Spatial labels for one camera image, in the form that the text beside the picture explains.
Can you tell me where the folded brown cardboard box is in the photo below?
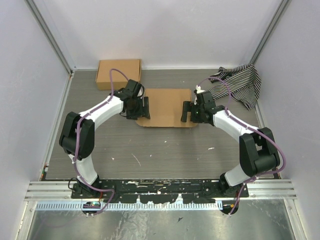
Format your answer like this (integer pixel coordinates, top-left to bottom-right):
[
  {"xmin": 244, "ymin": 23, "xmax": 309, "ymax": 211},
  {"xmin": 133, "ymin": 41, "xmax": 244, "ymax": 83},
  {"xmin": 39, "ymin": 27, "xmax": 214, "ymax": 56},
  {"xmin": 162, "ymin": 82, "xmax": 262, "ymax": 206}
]
[{"xmin": 95, "ymin": 59, "xmax": 142, "ymax": 91}]

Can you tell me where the white slotted cable duct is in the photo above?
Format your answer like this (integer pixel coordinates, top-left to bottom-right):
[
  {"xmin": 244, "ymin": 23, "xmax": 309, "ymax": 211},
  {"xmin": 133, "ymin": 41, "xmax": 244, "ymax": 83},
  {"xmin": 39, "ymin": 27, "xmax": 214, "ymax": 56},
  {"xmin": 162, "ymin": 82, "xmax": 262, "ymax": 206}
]
[{"xmin": 35, "ymin": 201, "xmax": 223, "ymax": 212}]

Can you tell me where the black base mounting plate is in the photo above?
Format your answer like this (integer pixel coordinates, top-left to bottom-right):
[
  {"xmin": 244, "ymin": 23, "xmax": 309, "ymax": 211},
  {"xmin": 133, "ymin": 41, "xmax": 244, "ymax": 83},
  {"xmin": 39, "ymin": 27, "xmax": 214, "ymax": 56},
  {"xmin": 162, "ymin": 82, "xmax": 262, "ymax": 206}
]
[{"xmin": 68, "ymin": 179, "xmax": 249, "ymax": 204}]

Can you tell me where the aluminium corner post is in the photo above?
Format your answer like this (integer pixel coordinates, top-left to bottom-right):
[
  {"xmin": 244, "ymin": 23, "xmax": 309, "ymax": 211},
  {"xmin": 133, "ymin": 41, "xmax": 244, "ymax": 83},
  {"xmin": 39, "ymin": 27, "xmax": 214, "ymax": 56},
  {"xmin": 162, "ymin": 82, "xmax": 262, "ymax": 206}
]
[
  {"xmin": 24, "ymin": 0, "xmax": 74, "ymax": 75},
  {"xmin": 249, "ymin": 0, "xmax": 292, "ymax": 65}
]

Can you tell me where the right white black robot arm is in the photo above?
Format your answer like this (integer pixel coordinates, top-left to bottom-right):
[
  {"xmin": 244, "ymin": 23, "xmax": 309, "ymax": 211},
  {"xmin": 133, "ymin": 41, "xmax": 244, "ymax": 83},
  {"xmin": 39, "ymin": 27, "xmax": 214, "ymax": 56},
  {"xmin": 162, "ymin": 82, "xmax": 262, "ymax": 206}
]
[{"xmin": 180, "ymin": 91, "xmax": 280, "ymax": 198}]

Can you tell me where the right aluminium corner post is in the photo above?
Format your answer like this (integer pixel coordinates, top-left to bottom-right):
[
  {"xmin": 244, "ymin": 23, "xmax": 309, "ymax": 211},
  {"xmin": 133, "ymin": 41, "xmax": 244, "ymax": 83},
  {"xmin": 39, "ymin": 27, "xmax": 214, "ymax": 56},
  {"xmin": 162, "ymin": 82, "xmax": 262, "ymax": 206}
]
[{"xmin": 249, "ymin": 0, "xmax": 292, "ymax": 65}]

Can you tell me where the brown cardboard box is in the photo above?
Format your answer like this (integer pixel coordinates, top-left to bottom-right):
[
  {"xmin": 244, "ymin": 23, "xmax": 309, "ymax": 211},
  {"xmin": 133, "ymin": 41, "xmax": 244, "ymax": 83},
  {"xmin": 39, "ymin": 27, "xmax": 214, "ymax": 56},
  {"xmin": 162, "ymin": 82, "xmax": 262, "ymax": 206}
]
[
  {"xmin": 95, "ymin": 59, "xmax": 142, "ymax": 91},
  {"xmin": 136, "ymin": 88, "xmax": 197, "ymax": 128}
]

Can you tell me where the aluminium front rail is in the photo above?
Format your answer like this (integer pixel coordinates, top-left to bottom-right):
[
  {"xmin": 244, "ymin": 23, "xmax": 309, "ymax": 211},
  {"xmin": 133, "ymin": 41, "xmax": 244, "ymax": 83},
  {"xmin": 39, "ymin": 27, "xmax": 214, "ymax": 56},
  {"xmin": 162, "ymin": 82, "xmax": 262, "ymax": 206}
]
[{"xmin": 25, "ymin": 179, "xmax": 297, "ymax": 201}]

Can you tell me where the left aluminium corner post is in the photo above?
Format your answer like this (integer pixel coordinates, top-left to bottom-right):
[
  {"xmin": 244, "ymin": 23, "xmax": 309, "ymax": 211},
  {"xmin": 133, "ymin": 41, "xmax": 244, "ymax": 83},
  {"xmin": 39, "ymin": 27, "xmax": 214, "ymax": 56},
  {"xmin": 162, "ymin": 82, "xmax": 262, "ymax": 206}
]
[{"xmin": 24, "ymin": 0, "xmax": 74, "ymax": 75}]

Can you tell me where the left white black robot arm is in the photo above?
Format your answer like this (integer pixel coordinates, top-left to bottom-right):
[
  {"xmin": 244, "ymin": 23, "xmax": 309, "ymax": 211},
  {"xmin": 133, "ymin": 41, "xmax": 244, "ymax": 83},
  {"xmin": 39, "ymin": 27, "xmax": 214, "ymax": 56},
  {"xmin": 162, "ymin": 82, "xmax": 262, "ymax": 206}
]
[{"xmin": 58, "ymin": 79, "xmax": 151, "ymax": 199}]

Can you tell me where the striped black white cloth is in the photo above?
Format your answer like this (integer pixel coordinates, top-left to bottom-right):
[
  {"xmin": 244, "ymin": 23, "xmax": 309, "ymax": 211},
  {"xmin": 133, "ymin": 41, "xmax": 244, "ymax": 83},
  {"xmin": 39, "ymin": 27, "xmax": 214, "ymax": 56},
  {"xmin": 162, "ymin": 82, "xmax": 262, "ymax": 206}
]
[{"xmin": 209, "ymin": 64, "xmax": 262, "ymax": 111}]

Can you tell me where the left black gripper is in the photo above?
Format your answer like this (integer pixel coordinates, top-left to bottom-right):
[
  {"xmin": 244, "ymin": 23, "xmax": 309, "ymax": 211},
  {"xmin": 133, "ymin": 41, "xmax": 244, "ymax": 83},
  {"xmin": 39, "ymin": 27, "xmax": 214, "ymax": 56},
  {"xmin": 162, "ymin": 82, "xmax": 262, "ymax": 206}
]
[{"xmin": 127, "ymin": 96, "xmax": 151, "ymax": 121}]

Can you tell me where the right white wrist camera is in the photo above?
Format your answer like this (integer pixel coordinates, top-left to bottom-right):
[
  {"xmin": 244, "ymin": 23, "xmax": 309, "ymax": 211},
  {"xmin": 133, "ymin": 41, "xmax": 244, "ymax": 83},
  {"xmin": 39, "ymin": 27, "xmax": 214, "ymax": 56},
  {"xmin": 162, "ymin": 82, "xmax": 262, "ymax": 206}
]
[{"xmin": 194, "ymin": 85, "xmax": 202, "ymax": 105}]

